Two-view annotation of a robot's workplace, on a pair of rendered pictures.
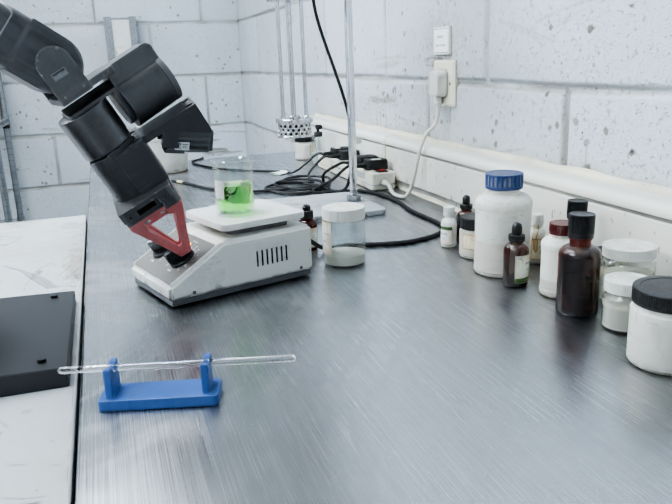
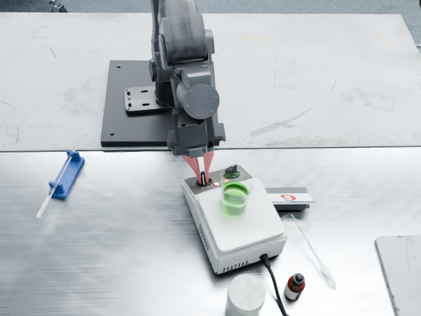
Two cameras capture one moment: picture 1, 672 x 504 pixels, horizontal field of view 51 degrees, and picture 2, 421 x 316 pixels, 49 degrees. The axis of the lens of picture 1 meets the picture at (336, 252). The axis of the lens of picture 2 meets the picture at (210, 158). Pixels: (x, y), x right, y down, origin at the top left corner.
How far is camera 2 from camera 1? 1.09 m
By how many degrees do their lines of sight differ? 85
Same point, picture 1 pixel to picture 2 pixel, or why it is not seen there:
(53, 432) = (62, 144)
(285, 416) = (23, 217)
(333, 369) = (55, 247)
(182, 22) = not seen: outside the picture
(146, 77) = (181, 91)
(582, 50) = not seen: outside the picture
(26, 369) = (105, 128)
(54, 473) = (31, 146)
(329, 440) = not seen: outside the picture
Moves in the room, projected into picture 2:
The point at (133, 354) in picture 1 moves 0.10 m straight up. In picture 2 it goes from (124, 168) to (118, 136)
